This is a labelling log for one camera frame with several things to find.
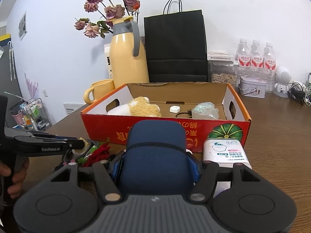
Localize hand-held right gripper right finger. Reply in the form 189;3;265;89
187;154;266;203

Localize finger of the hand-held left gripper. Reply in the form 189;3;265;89
5;127;82;142
15;137;85;156

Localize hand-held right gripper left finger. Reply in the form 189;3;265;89
44;154;125;204

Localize red fabric flower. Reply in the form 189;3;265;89
84;138;111;167

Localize clear cotton swab container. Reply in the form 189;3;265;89
203;138;253;198

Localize clear tape roll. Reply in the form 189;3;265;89
64;139;99;163

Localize red cardboard box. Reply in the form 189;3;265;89
80;82;252;153

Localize navy blue fabric case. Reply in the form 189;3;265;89
118;120;195;196

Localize person's left hand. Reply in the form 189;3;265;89
0;158;30;199

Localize metal rolling cart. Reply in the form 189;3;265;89
10;97;51;130

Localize dark grey cabinet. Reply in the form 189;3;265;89
0;33;23;129

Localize white hanging umbrella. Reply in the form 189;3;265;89
7;41;17;80

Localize clear crumpled plastic bag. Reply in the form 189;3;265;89
191;101;219;120

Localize yellow and white plush toy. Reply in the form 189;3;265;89
107;97;162;117

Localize yellow mug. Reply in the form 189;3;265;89
84;79;115;106

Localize clear seed container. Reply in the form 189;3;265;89
207;52;240;88

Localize grey printed tin box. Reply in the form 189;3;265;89
237;76;268;99

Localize yellow thermos jug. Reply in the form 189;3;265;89
109;16;150;89

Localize black paper bag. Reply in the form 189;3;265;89
143;0;209;83

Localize white robot figure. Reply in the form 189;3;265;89
273;66;291;99

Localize dried pink roses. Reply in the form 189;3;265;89
74;0;141;39

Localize purple flower wall sticker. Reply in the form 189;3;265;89
24;73;40;100

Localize wall poster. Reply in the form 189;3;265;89
18;12;27;40

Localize black cable tangle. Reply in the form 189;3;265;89
288;82;307;106

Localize white cable tangle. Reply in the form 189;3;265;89
301;85;311;106

